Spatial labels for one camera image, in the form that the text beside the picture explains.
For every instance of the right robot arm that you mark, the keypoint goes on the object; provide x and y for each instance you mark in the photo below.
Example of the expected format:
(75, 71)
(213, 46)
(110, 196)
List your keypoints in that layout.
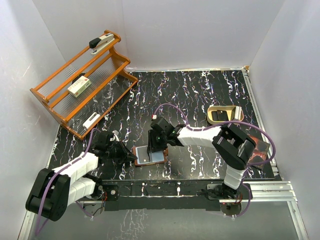
(232, 144)

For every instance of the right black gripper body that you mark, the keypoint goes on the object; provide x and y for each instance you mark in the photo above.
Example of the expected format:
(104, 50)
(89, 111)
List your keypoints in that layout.
(161, 139)

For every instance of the orange wooden shelf rack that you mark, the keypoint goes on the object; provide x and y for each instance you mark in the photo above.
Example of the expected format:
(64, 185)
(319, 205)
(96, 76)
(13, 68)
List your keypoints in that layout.
(109, 83)

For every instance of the beige oval tray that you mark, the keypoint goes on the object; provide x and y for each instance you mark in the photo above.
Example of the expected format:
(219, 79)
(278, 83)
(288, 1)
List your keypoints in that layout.
(228, 108)

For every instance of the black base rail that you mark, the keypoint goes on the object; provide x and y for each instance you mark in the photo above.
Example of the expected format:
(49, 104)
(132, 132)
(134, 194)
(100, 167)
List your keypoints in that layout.
(165, 195)

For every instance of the white staples box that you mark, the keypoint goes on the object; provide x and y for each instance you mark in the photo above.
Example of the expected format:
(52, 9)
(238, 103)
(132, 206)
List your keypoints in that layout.
(79, 86)

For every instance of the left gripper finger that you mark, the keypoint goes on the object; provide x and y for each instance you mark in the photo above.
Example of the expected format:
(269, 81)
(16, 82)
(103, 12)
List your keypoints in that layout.
(126, 153)
(125, 161)

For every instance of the black card in tray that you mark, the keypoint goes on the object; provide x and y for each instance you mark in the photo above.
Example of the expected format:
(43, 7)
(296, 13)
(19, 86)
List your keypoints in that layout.
(219, 115)

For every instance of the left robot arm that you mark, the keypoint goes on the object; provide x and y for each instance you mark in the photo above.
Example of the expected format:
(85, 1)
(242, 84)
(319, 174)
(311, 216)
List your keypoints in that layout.
(55, 189)

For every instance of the dark red picture book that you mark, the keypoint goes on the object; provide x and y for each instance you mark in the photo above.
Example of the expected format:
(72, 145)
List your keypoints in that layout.
(260, 153)

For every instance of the dark credit card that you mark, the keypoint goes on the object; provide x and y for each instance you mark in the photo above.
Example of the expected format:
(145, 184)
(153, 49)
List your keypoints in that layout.
(142, 155)

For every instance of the black and beige stapler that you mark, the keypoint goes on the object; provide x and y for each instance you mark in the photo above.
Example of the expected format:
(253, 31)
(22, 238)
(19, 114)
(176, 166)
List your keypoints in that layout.
(100, 43)

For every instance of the small white box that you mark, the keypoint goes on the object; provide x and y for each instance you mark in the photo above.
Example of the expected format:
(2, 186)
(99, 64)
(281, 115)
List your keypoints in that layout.
(91, 120)

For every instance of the silver card in tray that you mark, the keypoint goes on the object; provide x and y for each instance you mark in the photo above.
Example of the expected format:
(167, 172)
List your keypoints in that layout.
(237, 113)

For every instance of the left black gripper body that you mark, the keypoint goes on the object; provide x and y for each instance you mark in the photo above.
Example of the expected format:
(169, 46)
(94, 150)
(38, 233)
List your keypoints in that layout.
(115, 151)

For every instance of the brown leather card holder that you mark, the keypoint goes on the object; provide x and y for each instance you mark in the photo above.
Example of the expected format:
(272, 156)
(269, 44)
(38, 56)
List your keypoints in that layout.
(157, 157)

